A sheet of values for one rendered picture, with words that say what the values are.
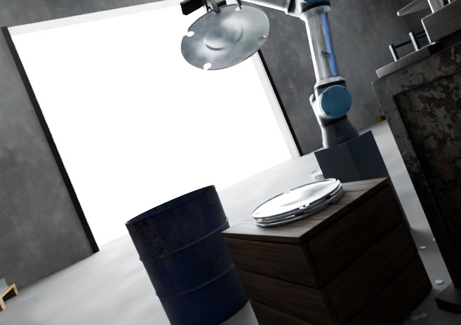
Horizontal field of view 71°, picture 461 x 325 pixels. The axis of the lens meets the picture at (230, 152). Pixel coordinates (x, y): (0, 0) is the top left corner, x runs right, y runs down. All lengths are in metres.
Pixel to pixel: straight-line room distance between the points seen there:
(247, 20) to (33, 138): 4.27
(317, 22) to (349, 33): 6.35
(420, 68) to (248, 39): 0.47
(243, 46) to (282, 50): 5.45
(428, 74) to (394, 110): 0.13
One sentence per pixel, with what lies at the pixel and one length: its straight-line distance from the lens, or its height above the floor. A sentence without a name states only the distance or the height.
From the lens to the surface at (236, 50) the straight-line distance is 1.01.
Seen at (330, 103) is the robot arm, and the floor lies 0.61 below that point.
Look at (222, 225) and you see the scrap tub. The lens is 1.34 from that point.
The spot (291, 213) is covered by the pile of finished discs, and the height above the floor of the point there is 0.37.
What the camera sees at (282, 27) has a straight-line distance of 6.69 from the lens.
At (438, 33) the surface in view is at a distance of 0.88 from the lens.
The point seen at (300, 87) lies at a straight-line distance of 6.37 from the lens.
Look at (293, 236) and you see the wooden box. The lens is 0.80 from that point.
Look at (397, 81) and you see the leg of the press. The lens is 0.90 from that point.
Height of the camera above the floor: 0.59
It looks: level
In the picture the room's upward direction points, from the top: 22 degrees counter-clockwise
